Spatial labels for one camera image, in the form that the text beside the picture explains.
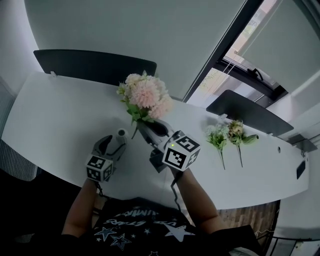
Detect curved dark desk divider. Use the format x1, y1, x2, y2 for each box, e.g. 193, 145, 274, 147
206, 89, 295, 138

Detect small dark desk divider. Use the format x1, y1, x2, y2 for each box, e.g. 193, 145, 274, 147
287, 133, 318, 152

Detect green and white flowers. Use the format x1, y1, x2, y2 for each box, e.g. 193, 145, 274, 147
205, 124, 230, 171

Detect long dark desk divider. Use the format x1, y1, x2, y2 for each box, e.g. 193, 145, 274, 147
33, 49, 158, 87

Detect white vase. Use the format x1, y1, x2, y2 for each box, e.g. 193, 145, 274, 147
116, 128, 129, 151

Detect pink flowers bouquet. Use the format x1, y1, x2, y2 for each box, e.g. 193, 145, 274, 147
116, 70, 175, 140

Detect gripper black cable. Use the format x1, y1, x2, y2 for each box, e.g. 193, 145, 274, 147
94, 181, 111, 201
170, 172, 186, 213

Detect person's left forearm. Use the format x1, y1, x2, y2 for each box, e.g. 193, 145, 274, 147
61, 178, 99, 238

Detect white table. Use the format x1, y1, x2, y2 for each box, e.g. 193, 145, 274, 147
1, 71, 311, 211

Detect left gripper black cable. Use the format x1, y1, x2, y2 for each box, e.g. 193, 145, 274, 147
94, 181, 111, 201

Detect black desk socket box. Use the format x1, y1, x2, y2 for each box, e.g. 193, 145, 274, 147
296, 160, 307, 180

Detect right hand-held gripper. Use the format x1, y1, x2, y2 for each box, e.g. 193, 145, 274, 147
137, 118, 202, 174

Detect dusty pink flowers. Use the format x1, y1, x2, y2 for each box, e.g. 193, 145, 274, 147
226, 119, 248, 168

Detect black star print shirt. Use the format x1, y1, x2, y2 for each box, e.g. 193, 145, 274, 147
61, 197, 261, 256

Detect black window handle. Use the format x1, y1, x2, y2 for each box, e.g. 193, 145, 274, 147
247, 67, 264, 81

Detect black window frame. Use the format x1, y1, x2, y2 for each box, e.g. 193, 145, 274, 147
183, 0, 320, 103

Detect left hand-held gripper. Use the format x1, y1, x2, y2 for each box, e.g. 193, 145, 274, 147
85, 134, 128, 184

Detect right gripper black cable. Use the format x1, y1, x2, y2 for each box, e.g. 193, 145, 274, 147
170, 172, 186, 213

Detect person's right forearm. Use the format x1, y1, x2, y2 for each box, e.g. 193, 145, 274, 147
172, 168, 222, 235

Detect grey roller blind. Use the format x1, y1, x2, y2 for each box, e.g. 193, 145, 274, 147
242, 0, 320, 91

